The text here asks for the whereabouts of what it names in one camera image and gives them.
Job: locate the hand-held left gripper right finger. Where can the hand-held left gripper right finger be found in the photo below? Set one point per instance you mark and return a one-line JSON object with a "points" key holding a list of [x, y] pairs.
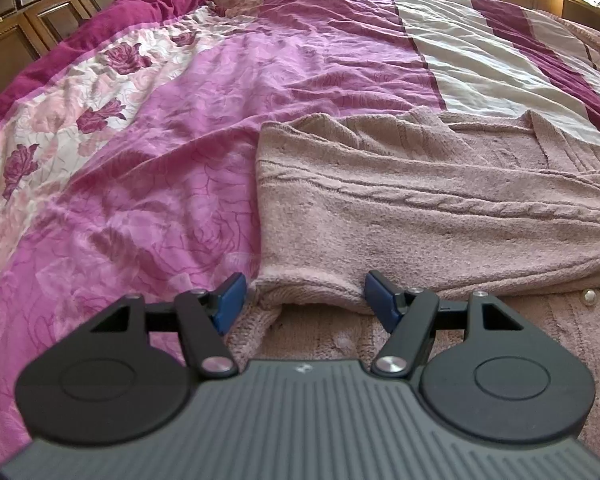
{"points": [[380, 300]]}

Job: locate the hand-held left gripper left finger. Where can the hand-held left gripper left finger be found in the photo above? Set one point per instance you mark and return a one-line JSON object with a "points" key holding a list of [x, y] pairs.
{"points": [[232, 300]]}

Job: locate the pink knit cardigan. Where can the pink knit cardigan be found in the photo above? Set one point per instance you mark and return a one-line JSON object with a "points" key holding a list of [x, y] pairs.
{"points": [[380, 200]]}

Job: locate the carved wooden headboard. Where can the carved wooden headboard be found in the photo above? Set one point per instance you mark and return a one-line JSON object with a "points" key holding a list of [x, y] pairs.
{"points": [[30, 10]]}

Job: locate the pink floral striped bedspread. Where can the pink floral striped bedspread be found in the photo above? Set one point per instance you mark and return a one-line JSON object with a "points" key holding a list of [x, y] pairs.
{"points": [[155, 135]]}

